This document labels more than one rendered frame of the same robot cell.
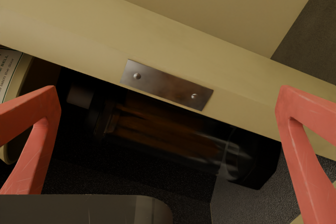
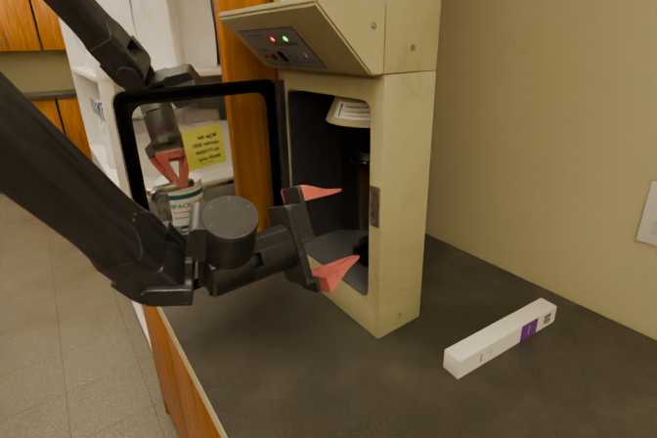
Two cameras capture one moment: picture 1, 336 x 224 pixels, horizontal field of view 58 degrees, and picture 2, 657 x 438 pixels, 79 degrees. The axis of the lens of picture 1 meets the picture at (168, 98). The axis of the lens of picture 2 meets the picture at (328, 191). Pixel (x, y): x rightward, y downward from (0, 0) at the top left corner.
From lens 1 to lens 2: 45 cm
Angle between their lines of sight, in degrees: 24
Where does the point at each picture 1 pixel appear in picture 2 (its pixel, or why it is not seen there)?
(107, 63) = (375, 179)
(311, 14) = (503, 280)
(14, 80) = (364, 122)
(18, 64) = not seen: hidden behind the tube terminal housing
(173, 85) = (375, 210)
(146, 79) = (374, 197)
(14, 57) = not seen: hidden behind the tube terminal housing
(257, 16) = (503, 238)
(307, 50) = (468, 280)
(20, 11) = (383, 140)
